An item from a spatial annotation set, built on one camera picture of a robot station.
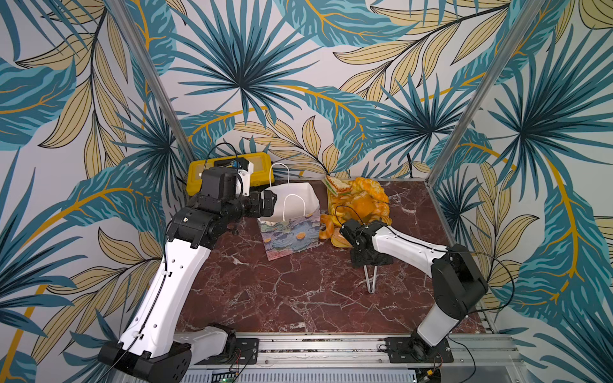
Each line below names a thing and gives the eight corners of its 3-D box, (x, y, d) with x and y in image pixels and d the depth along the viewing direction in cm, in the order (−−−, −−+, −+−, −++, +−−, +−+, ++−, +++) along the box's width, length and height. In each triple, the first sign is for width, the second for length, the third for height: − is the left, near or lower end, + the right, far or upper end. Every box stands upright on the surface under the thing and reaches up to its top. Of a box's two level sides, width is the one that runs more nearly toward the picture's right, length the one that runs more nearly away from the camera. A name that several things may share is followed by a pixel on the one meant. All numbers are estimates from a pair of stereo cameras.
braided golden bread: (346, 189, 116) (348, 181, 112) (353, 179, 120) (355, 172, 116) (384, 207, 109) (387, 199, 105) (390, 196, 114) (394, 188, 110)
